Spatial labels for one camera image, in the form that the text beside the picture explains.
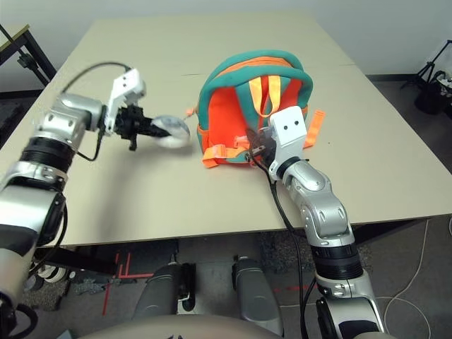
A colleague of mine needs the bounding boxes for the white floor cable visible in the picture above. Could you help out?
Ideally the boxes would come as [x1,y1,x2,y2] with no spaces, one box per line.
[384,217,436,339]

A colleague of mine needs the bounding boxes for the grey right robot leg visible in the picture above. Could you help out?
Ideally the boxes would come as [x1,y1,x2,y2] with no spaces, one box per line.
[234,256,283,336]

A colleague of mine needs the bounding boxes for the grey plush toy pendant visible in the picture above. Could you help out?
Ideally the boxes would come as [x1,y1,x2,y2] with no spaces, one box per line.
[150,114,191,148]

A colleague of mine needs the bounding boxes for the grey crumpled cloth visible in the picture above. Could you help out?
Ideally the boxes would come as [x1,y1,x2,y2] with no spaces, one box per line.
[72,277,110,295]

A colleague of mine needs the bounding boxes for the grey left robot leg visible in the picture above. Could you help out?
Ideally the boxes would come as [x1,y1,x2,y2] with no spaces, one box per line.
[136,263,184,317]

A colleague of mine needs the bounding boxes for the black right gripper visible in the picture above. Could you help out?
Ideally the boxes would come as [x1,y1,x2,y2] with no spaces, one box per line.
[245,126,280,165]

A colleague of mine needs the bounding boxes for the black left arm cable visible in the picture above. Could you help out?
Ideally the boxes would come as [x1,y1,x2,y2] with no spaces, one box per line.
[61,62,131,162]

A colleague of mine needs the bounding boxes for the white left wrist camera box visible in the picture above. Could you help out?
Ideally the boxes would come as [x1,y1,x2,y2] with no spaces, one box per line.
[105,69,148,131]

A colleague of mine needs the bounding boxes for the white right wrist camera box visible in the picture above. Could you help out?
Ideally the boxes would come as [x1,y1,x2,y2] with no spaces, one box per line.
[267,107,307,181]

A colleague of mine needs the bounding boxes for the black frame side table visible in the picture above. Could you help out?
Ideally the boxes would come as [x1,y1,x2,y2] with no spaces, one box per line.
[0,23,57,85]

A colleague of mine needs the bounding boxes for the black tripod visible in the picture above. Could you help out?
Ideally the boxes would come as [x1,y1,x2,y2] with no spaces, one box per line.
[400,38,452,93]

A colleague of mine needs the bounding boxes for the black bin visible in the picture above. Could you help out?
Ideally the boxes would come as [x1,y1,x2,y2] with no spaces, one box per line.
[415,70,452,114]

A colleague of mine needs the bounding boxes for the grey robot leg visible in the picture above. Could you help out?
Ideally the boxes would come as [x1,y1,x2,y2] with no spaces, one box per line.
[136,263,184,317]
[234,256,283,336]

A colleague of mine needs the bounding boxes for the beige robot torso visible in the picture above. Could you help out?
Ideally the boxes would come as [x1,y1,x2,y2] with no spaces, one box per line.
[66,314,287,339]

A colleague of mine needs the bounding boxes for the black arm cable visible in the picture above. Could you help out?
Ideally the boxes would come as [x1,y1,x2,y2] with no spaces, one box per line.
[256,158,319,339]
[61,62,131,162]

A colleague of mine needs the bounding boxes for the orange and teal backpack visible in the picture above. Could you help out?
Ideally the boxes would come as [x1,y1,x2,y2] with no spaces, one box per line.
[186,50,326,170]

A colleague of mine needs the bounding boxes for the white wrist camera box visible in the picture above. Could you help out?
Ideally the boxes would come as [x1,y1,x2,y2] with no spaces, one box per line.
[105,69,148,131]
[267,107,307,181]

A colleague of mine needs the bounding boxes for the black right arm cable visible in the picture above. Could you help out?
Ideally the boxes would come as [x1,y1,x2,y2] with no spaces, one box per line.
[256,158,319,339]

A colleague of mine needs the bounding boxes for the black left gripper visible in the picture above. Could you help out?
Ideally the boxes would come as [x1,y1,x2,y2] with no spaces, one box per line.
[114,104,170,151]

